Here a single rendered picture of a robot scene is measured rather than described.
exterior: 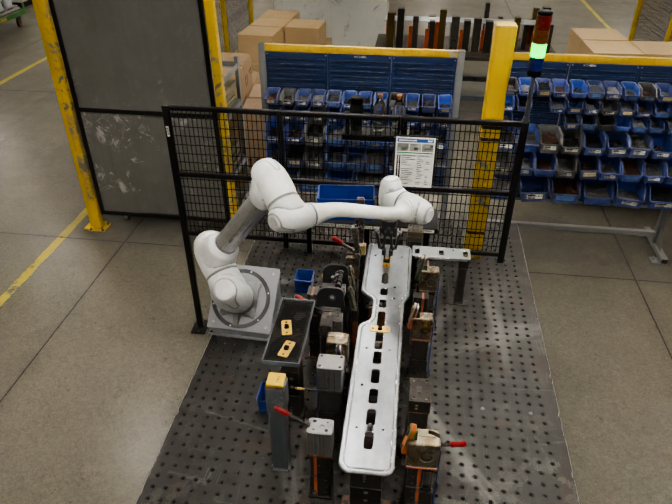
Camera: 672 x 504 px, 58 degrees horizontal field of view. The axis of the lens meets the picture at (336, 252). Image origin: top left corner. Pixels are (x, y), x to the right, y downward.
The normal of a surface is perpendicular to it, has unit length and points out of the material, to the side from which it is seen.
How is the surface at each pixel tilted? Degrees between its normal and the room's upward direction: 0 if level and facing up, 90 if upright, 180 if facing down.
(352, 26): 90
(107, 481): 0
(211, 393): 0
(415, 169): 90
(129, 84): 91
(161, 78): 92
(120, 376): 0
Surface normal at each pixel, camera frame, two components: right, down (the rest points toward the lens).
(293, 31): -0.21, 0.55
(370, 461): 0.00, -0.83
